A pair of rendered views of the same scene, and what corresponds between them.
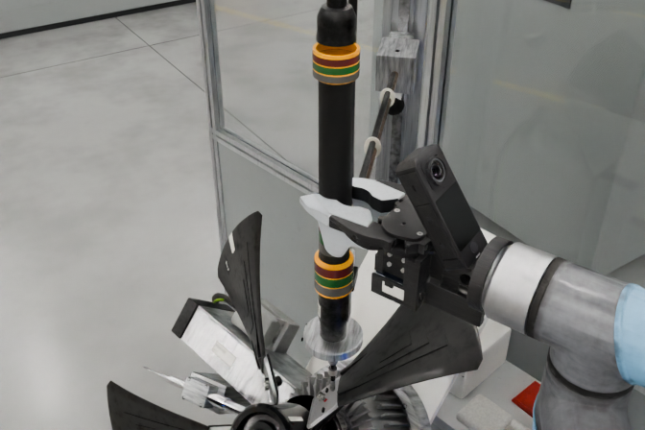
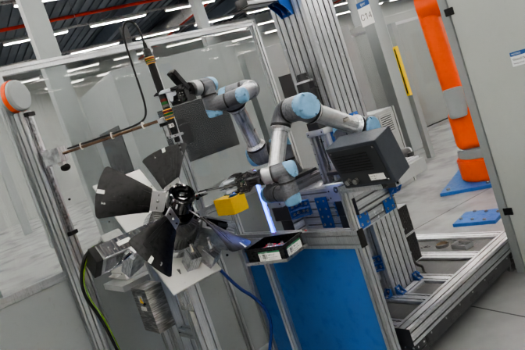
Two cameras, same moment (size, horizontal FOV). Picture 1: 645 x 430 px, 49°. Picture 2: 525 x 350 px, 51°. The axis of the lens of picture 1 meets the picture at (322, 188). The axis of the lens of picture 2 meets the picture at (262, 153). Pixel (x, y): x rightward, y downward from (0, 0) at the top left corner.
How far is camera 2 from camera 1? 2.49 m
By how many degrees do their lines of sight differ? 84
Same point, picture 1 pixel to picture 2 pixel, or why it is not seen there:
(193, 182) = not seen: outside the picture
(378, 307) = not seen: hidden behind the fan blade
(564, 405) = (215, 98)
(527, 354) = not seen: hidden behind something
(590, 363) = (212, 86)
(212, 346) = (117, 244)
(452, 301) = (191, 96)
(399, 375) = (179, 158)
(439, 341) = (174, 151)
